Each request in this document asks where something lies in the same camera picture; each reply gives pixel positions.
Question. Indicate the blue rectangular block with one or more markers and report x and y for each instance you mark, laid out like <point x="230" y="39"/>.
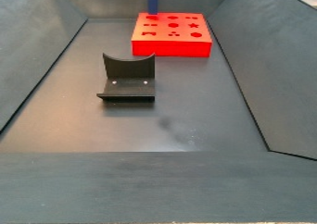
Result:
<point x="153" y="6"/>

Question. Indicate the black curved fixture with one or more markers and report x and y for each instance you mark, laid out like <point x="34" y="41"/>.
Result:
<point x="130" y="79"/>

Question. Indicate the red shape-sorting board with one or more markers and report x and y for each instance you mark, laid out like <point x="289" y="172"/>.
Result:
<point x="172" y="34"/>

